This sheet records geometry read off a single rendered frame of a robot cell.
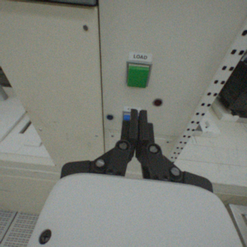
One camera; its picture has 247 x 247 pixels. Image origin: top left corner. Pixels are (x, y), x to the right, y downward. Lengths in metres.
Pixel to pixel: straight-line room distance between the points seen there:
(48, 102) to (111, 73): 0.14
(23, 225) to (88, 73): 1.34
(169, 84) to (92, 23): 0.14
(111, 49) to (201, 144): 0.53
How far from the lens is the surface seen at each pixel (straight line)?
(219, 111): 0.84
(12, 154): 0.64
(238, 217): 0.71
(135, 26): 0.22
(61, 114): 0.33
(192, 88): 0.27
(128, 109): 0.28
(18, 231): 1.47
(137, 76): 0.23
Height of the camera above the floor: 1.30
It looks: 44 degrees down
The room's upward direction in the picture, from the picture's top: 6 degrees clockwise
